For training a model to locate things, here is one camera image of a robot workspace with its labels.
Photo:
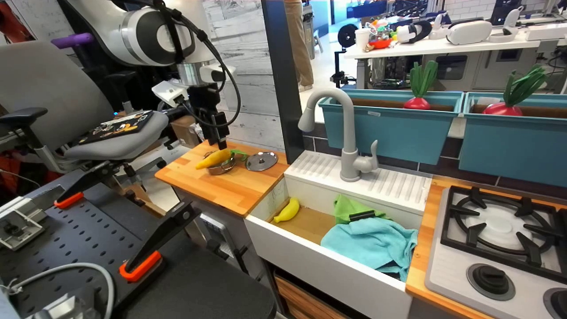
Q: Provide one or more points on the yellow plush banana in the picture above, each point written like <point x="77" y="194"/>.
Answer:
<point x="213" y="159"/>

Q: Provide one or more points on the grey office chair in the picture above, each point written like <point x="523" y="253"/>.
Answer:
<point x="47" y="95"/>

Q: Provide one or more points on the grey square socket box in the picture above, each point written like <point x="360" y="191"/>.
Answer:
<point x="18" y="230"/>

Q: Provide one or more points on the yellow toy banana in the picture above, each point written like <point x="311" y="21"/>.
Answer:
<point x="286" y="212"/>

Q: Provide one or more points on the black stove knob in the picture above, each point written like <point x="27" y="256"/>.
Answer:
<point x="490" y="281"/>
<point x="559" y="304"/>

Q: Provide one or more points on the white toy stove top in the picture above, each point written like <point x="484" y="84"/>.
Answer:
<point x="472" y="260"/>

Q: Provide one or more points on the white wrist mounted box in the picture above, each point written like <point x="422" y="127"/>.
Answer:
<point x="171" y="93"/>

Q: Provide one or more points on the grey toy faucet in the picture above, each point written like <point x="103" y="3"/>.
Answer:
<point x="348" y="136"/>

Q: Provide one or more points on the red toy radish green leaves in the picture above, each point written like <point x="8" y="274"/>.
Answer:
<point x="514" y="95"/>
<point x="420" y="83"/>

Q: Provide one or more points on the silver pot lid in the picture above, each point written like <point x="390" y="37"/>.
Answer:
<point x="261" y="161"/>

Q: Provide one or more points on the flat board with parts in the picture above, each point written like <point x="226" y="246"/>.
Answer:
<point x="116" y="127"/>

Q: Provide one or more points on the white toy sink basin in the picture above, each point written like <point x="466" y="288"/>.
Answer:
<point x="330" y="267"/>

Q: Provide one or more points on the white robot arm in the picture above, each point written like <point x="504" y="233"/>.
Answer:
<point x="139" y="37"/>

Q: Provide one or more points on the purple bar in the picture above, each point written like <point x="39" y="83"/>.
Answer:
<point x="73" y="40"/>

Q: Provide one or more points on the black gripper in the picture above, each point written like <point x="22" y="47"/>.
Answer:
<point x="206" y="109"/>

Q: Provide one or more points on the black perforated board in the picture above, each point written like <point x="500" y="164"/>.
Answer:
<point x="77" y="249"/>

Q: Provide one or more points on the teal planter box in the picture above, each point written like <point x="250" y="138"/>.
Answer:
<point x="390" y="130"/>
<point x="514" y="152"/>

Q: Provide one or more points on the white background table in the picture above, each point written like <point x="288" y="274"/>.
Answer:
<point x="436" y="47"/>

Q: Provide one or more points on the green cloth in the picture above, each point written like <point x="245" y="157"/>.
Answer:
<point x="348" y="208"/>

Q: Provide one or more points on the black burner grate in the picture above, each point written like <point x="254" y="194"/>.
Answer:
<point x="461" y="233"/>

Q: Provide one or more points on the black vertical post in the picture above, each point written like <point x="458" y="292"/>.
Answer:
<point x="284" y="77"/>

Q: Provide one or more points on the cyan cloth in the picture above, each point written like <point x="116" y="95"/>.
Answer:
<point x="373" y="246"/>

